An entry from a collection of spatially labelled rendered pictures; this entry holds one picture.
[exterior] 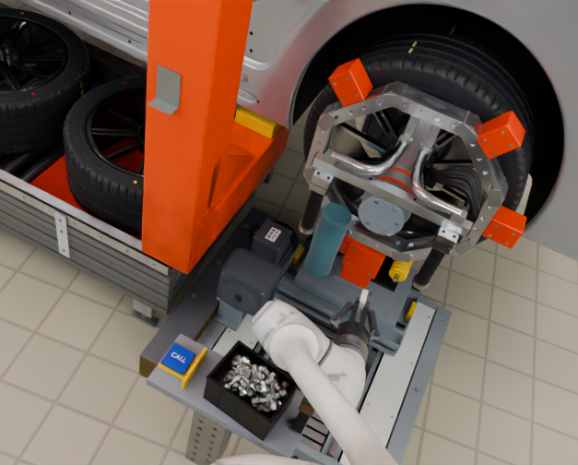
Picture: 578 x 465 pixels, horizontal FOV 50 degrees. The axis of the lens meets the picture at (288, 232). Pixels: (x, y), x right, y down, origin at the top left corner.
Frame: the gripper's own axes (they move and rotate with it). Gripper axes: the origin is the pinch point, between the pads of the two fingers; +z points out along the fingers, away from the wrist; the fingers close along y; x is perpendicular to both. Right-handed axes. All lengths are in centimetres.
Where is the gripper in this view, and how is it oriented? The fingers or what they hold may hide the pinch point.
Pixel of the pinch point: (362, 300)
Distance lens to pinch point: 164.9
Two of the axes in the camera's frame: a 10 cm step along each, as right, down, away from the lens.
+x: -2.5, 8.2, 5.1
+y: -9.3, -3.4, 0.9
